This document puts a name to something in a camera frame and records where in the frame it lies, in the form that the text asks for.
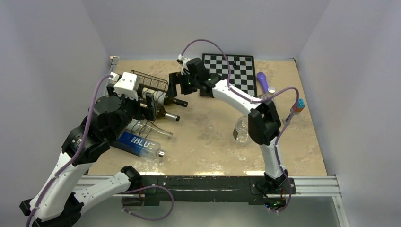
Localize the purple flashlight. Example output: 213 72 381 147
256 71 269 93

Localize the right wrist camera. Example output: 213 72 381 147
176 54 191 75

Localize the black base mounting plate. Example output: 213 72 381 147
134 175 296 207

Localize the clear wine bottle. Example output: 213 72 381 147
125 119 173 139

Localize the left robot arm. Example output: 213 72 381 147
20 93 156 227

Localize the black wire wine rack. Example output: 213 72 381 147
131 70 169 94

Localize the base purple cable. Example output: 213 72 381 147
266 170 297 214
120 185 174 221

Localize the black white chessboard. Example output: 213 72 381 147
202 53 258 97

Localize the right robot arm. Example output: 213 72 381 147
169 55 288 192

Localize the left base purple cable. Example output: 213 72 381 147
120 185 174 221

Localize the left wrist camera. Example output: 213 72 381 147
111 72 140 101

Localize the green bottle grey neck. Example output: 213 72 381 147
156 106 180 122

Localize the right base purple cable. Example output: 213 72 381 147
266 170 297 214

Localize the blue square bottle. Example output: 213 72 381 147
111 132 166 160

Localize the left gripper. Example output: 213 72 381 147
108 83 158 140

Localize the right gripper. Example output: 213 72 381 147
166 71 199 97

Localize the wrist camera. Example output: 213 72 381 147
176 54 191 75
111 72 140 101

